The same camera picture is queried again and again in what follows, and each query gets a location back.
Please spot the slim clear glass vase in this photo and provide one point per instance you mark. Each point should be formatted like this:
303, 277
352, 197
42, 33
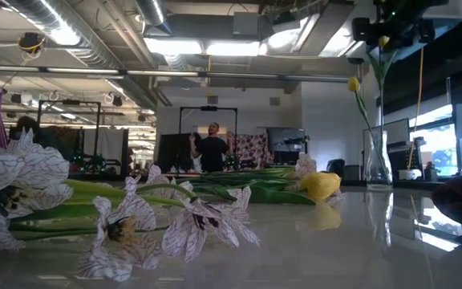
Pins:
377, 164

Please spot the red white patterned cloth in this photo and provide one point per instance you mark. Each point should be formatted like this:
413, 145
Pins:
253, 148

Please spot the grey computer monitor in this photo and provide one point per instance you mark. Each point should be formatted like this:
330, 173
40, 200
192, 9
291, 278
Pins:
395, 132

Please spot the person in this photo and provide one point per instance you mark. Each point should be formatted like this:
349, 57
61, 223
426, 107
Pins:
213, 150

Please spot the silver ventilation duct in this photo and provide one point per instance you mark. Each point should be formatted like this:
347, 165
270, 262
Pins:
94, 52

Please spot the white veined flower spray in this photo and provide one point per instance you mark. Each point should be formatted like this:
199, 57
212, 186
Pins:
22, 168

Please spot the black rig frame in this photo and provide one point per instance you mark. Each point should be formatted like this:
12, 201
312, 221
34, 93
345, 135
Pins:
70, 102
209, 108

